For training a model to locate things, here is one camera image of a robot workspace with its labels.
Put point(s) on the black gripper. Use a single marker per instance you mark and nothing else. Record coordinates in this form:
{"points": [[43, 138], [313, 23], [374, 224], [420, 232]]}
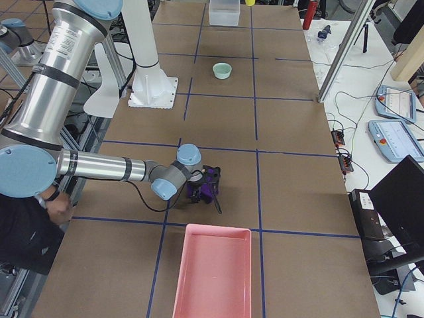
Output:
{"points": [[196, 192]]}

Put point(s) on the upper teach pendant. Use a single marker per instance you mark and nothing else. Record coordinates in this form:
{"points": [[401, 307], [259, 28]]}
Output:
{"points": [[394, 103]]}

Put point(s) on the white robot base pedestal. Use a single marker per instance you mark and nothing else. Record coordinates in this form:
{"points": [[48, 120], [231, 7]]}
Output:
{"points": [[151, 87]]}

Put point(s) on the pink plastic tray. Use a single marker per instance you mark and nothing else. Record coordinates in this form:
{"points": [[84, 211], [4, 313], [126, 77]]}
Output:
{"points": [[215, 273]]}

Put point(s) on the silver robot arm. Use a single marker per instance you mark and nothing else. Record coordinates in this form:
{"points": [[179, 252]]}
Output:
{"points": [[18, 43], [32, 155]]}

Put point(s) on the red bottle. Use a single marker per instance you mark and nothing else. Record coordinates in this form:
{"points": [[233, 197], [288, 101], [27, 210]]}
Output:
{"points": [[310, 12]]}

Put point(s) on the aluminium frame post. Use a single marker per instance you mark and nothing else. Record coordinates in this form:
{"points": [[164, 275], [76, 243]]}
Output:
{"points": [[352, 32]]}

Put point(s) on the black computer monitor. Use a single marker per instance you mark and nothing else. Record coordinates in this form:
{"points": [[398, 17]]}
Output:
{"points": [[398, 198]]}

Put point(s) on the teach pendant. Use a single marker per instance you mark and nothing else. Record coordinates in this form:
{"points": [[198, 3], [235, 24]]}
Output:
{"points": [[394, 103], [395, 140]]}

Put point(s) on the black desktop box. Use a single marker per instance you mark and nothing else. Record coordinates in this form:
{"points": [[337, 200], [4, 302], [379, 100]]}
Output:
{"points": [[366, 217]]}

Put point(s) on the lower teach pendant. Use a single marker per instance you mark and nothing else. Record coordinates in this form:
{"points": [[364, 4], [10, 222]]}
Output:
{"points": [[395, 140]]}

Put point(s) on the person's hand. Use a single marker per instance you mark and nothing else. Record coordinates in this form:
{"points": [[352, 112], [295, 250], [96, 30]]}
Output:
{"points": [[60, 209]]}

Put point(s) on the pale green bowl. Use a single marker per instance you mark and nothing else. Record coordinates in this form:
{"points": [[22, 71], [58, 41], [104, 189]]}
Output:
{"points": [[222, 70]]}

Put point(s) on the translucent white plastic box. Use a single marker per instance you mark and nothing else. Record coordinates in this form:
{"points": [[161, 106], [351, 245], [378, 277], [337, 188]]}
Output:
{"points": [[224, 13]]}

